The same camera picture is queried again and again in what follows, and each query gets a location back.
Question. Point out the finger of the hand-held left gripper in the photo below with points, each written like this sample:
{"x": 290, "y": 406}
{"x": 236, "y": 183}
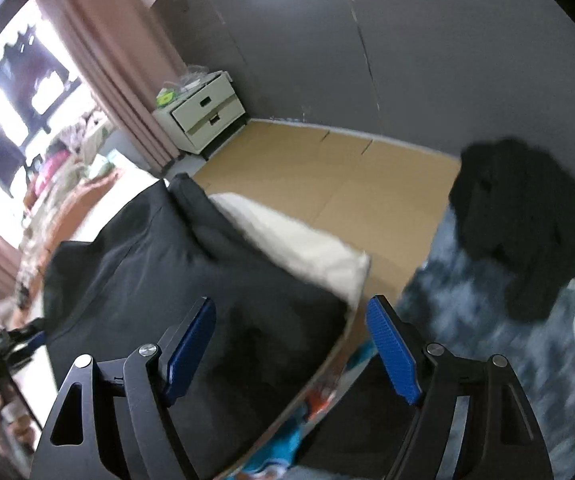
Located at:
{"x": 30, "y": 337}

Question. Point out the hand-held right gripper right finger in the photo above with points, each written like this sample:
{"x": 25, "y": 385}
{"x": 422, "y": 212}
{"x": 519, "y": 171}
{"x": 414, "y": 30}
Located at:
{"x": 392, "y": 350}

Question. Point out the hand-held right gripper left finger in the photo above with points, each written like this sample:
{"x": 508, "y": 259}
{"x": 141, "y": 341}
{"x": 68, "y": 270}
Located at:
{"x": 190, "y": 350}

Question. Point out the black jacket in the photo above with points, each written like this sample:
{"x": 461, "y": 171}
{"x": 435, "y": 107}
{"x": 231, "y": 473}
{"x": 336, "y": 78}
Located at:
{"x": 167, "y": 285}

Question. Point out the black clothes pile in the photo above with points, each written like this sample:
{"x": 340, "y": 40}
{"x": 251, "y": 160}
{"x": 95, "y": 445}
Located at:
{"x": 512, "y": 210}

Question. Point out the grey blue rug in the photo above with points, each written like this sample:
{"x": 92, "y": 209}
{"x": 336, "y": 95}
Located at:
{"x": 467, "y": 320}

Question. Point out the cream blanket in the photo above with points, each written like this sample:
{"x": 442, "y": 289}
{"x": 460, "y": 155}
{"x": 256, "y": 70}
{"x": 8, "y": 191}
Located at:
{"x": 307, "y": 255}

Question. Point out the orange blanket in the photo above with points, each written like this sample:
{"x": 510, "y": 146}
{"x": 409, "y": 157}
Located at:
{"x": 75, "y": 195}

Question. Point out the floral cloth pile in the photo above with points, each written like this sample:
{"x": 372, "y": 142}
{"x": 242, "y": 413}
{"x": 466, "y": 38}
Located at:
{"x": 85, "y": 132}

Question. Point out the white nightstand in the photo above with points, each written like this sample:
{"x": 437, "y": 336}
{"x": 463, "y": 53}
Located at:
{"x": 202, "y": 115}

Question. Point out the green item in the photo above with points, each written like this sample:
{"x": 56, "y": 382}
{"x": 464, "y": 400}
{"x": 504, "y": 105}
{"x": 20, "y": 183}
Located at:
{"x": 166, "y": 97}

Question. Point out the clear plastic packaging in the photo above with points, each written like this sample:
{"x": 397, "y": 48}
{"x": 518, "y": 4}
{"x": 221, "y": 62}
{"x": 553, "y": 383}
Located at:
{"x": 197, "y": 77}

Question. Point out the pink curtain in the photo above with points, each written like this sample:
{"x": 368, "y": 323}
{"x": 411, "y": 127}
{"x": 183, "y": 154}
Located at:
{"x": 117, "y": 75}

